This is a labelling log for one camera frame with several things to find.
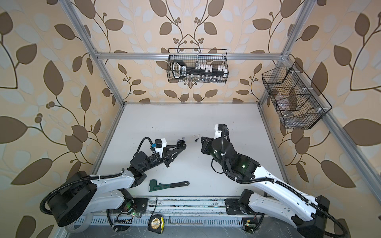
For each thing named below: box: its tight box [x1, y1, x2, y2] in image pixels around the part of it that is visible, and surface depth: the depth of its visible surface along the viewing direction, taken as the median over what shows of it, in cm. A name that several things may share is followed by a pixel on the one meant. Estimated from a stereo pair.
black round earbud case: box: [176, 139, 188, 151], surface depth 74 cm
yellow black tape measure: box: [147, 214, 165, 235], surface depth 69 cm
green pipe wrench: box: [148, 179, 191, 192], surface depth 82 cm
